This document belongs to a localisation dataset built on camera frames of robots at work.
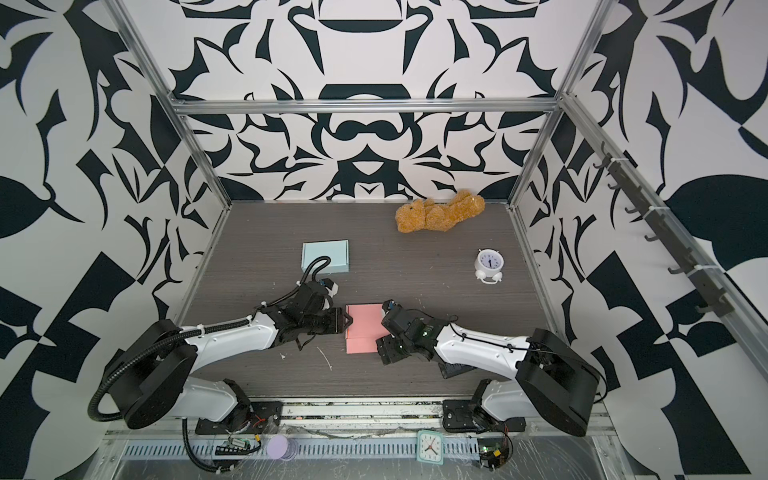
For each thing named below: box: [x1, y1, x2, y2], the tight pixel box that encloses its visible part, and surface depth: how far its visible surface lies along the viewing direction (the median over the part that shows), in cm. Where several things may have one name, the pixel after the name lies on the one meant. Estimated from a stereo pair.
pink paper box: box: [345, 303, 391, 354], surface depth 85 cm
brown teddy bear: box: [395, 191, 485, 233], surface depth 107 cm
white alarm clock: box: [474, 248, 505, 285], surface depth 101 cm
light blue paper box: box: [301, 240, 350, 275], surface depth 104 cm
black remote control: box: [438, 362, 475, 379], surface depth 83 cm
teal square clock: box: [416, 430, 444, 465], surface depth 71 cm
